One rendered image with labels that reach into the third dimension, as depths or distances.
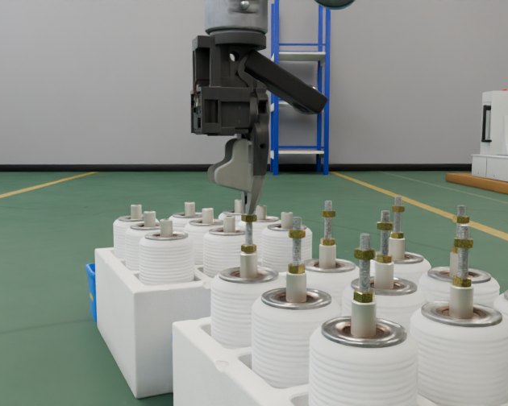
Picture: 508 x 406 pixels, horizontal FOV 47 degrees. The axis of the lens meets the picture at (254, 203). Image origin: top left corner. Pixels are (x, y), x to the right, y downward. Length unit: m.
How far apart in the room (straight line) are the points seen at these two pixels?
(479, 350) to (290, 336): 0.18
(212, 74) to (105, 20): 6.62
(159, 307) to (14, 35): 6.72
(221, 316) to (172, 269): 0.29
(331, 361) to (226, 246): 0.54
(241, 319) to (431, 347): 0.23
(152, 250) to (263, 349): 0.42
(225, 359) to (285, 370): 0.08
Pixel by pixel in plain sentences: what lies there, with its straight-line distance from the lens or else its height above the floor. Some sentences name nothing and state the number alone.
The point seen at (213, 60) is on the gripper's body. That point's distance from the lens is 0.69.
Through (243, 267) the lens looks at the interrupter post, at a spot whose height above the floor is 0.26.
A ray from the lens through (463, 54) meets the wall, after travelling 7.59.
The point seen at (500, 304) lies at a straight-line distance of 0.68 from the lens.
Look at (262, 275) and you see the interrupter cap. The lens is 0.74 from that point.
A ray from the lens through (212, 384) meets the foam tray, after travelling 0.68.
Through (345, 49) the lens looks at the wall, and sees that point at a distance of 7.21.
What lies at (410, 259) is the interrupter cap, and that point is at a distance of 0.84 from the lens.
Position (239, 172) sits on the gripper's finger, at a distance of 0.69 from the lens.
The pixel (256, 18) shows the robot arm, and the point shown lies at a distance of 0.69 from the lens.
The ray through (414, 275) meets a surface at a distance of 0.82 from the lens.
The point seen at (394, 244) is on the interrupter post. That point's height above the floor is 0.27.
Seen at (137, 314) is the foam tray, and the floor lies 0.14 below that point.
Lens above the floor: 0.43
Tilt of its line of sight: 7 degrees down
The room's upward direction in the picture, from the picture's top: straight up
